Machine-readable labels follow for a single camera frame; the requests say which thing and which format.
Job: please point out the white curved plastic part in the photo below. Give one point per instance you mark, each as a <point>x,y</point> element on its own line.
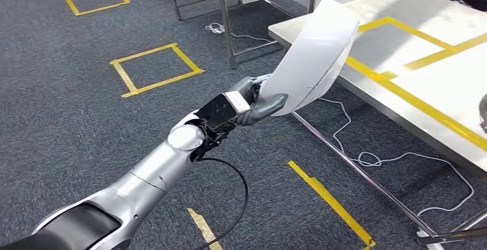
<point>315,50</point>

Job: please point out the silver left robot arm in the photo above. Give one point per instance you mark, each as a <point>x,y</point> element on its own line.
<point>159,168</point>

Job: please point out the steel workbench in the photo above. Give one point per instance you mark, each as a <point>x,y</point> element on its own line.
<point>411,39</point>

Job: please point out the yellow floor tape square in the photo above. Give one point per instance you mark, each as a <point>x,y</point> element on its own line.
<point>99,9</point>
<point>159,84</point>

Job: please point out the yellow floor tape strip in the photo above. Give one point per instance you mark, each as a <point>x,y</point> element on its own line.
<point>327,199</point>

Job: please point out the worn yellow tape strip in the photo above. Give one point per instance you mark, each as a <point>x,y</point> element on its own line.
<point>203,227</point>

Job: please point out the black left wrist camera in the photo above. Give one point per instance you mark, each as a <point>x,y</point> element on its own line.
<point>220,109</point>

